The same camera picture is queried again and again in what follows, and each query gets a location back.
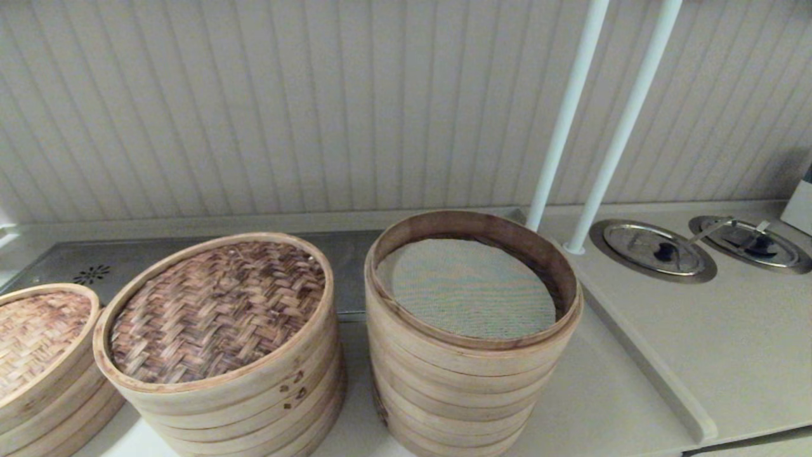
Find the round steel lid black knob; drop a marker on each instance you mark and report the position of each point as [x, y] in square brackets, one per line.
[647, 244]
[774, 254]

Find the white metal pole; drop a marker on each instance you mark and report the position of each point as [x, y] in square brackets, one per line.
[628, 114]
[568, 108]

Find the pale woven bamboo steamer lid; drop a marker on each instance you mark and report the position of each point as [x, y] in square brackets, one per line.
[32, 336]

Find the stainless steel drain panel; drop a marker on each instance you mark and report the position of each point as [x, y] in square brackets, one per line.
[127, 260]

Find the white container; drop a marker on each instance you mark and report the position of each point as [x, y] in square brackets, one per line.
[800, 206]

